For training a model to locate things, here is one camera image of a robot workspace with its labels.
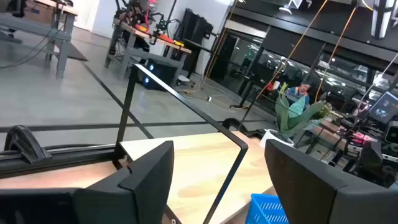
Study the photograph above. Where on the blue plastic basket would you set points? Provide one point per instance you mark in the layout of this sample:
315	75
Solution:
264	211

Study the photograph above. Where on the black and white hanging lamp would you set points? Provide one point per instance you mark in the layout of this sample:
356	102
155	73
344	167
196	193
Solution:
383	18

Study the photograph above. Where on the cardboard box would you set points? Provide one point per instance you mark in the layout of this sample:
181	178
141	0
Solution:
40	12

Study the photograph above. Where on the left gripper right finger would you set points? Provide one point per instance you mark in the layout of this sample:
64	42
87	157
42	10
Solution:
311	196

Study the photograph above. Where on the white plant pot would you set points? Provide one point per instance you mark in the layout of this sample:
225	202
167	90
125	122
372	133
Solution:
272	137

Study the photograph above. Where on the wood-topped grey workbench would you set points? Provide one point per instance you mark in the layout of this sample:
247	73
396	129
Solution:
126	56

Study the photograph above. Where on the black office chair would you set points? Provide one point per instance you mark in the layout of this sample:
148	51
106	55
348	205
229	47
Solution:
371	161

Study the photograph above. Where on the black aluminium table frame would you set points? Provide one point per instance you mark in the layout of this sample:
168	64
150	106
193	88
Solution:
62	155

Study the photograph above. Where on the computer monitor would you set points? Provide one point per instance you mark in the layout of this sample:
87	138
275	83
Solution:
385	107

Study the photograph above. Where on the black computer tower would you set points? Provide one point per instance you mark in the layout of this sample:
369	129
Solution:
158	74

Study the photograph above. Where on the person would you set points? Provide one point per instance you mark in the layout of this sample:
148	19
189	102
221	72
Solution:
300	91

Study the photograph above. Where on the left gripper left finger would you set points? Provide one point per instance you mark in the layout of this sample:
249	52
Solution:
140	193

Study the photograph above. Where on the green snake plant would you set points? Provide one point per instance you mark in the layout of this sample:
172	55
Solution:
290	118

